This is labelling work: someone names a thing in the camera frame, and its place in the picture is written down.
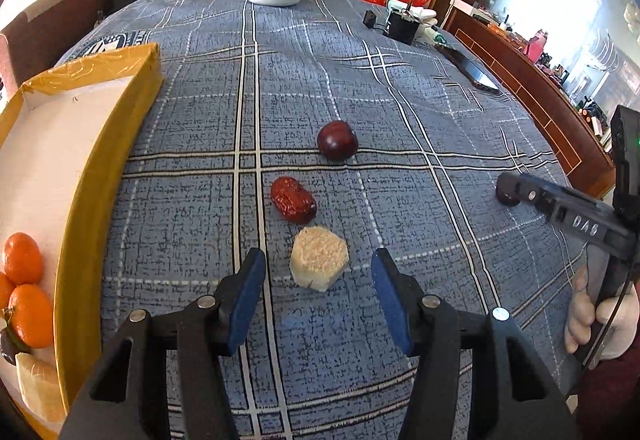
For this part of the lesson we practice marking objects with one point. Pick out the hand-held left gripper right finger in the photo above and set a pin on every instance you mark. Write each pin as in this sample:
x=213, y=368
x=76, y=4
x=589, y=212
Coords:
x=392, y=300

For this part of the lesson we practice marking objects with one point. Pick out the brown wooden cabinet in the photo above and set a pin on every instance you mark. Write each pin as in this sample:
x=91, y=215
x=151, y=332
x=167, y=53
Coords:
x=550, y=120

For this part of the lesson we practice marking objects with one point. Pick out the person's right hand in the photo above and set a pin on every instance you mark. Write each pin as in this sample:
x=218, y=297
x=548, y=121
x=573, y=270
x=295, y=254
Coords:
x=580, y=315

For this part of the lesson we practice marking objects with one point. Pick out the pink bag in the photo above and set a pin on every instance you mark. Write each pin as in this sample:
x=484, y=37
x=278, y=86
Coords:
x=535, y=44

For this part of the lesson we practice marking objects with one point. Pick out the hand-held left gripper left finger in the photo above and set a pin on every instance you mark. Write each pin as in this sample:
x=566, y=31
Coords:
x=245, y=300

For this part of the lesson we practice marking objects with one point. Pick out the small black device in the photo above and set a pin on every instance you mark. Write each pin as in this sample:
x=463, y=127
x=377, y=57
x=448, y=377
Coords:
x=370, y=18

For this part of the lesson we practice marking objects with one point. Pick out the orange tangerine with stem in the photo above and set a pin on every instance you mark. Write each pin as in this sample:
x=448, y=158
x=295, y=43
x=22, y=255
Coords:
x=22, y=257

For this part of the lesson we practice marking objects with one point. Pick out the black smartphone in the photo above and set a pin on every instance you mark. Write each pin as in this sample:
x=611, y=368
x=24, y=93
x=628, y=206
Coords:
x=475, y=72

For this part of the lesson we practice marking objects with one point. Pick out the large orange tangerine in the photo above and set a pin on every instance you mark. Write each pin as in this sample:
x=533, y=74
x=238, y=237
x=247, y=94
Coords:
x=32, y=315

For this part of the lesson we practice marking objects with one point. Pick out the person's right forearm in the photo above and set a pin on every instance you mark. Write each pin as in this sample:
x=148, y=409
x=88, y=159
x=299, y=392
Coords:
x=610, y=400

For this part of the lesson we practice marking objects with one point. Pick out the dark purple plum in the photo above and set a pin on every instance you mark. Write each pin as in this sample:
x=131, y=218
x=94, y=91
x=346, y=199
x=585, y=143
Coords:
x=506, y=199
x=337, y=140
x=10, y=350

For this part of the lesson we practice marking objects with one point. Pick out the yellow cardboard box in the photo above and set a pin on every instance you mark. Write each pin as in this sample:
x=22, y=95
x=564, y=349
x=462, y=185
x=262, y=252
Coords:
x=45, y=170

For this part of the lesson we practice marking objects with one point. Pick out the small orange kumquat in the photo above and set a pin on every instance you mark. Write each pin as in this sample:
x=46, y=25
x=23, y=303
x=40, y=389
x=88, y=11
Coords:
x=4, y=290

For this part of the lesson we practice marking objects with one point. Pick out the pale sponge cake block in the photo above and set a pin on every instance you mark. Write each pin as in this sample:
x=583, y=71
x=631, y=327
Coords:
x=37, y=385

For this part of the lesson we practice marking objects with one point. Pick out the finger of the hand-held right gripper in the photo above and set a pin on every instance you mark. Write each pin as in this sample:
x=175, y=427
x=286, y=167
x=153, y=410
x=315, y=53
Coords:
x=530, y=192

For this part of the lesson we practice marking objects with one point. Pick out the black box device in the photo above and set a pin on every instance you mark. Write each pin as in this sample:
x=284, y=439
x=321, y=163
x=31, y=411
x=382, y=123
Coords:
x=402, y=27

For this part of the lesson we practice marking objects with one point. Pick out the wrinkled red date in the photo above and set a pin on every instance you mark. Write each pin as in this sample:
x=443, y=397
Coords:
x=292, y=200

